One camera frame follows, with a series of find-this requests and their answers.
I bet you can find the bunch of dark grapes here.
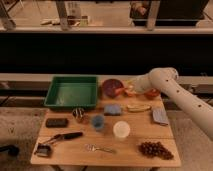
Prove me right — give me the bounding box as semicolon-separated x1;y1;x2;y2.
139;142;174;160

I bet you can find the black rectangular block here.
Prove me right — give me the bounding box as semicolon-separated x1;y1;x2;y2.
45;118;68;128

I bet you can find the green plastic tray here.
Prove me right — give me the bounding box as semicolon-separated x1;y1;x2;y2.
44;76;98;109

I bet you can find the silver fork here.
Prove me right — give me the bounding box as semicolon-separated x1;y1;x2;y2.
86;144;116;154

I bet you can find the black object on floor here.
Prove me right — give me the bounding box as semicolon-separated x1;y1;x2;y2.
0;145;19;156

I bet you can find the blue cup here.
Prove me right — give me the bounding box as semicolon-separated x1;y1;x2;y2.
91;115;105;131

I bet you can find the white cup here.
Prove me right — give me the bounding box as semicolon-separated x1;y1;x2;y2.
113;121;130;139

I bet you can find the black handled knife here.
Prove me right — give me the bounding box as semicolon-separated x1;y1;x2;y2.
42;132;83;144

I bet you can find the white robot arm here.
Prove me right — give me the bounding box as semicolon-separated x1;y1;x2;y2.
133;67;213;141

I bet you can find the purple bowl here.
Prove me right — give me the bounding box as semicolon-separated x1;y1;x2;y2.
102;79;124;98

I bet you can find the blue sponge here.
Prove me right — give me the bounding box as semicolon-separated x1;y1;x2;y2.
104;104;122;116

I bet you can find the red pepper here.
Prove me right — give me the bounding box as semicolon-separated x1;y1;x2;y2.
144;89;160;99

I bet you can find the yellow banana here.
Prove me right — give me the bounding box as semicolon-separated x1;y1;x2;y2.
127;105;151;113

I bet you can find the grey cloth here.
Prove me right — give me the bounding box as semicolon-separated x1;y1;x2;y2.
152;107;169;125

